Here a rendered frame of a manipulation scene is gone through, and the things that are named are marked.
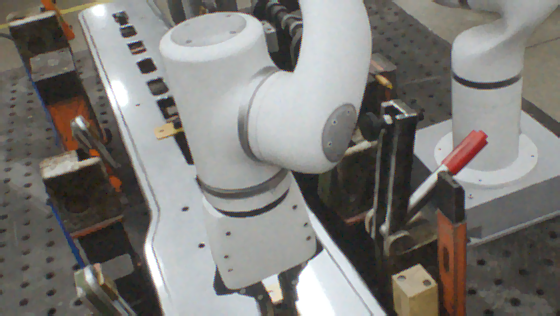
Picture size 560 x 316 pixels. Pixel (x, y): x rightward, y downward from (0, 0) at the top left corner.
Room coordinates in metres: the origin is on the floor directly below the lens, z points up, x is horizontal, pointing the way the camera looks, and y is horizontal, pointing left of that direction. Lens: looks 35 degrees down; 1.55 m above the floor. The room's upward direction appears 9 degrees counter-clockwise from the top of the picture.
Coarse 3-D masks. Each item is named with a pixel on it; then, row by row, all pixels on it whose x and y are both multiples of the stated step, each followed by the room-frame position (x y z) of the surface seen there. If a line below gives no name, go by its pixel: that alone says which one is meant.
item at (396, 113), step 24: (360, 120) 0.52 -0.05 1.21; (384, 120) 0.51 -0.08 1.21; (408, 120) 0.50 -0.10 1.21; (384, 144) 0.53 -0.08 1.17; (408, 144) 0.50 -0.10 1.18; (384, 168) 0.53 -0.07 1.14; (408, 168) 0.50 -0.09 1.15; (384, 192) 0.53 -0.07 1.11; (408, 192) 0.50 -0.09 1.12; (384, 216) 0.52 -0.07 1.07; (384, 240) 0.50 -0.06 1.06
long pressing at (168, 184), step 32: (128, 0) 1.56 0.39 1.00; (96, 32) 1.38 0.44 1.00; (160, 32) 1.32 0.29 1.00; (96, 64) 1.22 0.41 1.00; (128, 64) 1.19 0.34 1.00; (160, 64) 1.16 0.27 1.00; (128, 96) 1.05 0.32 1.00; (160, 96) 1.03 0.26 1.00; (128, 128) 0.93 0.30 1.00; (160, 160) 0.82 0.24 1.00; (160, 192) 0.74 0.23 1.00; (192, 192) 0.72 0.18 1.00; (160, 224) 0.67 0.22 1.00; (192, 224) 0.65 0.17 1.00; (320, 224) 0.61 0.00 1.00; (160, 256) 0.60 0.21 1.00; (192, 256) 0.59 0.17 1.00; (320, 256) 0.55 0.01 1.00; (160, 288) 0.55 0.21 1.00; (192, 288) 0.54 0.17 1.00; (320, 288) 0.50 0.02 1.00; (352, 288) 0.50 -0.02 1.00
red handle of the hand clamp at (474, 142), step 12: (480, 132) 0.55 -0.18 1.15; (468, 144) 0.54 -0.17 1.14; (480, 144) 0.54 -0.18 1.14; (456, 156) 0.54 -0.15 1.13; (468, 156) 0.54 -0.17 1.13; (444, 168) 0.54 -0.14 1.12; (456, 168) 0.53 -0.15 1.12; (432, 180) 0.53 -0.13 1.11; (420, 192) 0.53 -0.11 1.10; (432, 192) 0.52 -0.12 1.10; (408, 204) 0.52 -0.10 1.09; (420, 204) 0.52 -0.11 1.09; (408, 216) 0.51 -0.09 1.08; (384, 228) 0.51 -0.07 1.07
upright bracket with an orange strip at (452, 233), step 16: (448, 176) 0.43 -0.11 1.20; (448, 192) 0.42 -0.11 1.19; (464, 192) 0.41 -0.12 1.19; (448, 208) 0.42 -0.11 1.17; (464, 208) 0.41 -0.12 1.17; (448, 224) 0.42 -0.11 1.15; (464, 224) 0.41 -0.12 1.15; (448, 240) 0.42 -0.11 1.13; (464, 240) 0.41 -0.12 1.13; (448, 256) 0.42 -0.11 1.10; (464, 256) 0.41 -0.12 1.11; (448, 272) 0.42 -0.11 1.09; (464, 272) 0.41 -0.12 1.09; (448, 288) 0.42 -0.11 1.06; (464, 288) 0.41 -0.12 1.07; (448, 304) 0.42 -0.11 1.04; (464, 304) 0.41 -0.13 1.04
